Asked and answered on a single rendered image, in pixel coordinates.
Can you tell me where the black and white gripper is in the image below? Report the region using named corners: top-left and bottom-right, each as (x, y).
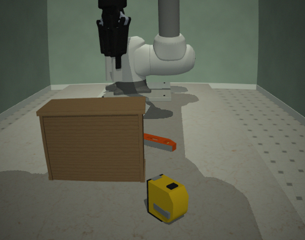
top-left (96, 0), bottom-right (131, 82)

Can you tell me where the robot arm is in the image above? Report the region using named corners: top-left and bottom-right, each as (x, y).
top-left (105, 0), bottom-right (195, 96)

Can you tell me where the orange spirit level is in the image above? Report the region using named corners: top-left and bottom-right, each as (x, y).
top-left (143, 133), bottom-right (177, 152)

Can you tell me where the brown wooden cabinet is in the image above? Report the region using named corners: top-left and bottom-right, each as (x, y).
top-left (36, 96), bottom-right (146, 183)

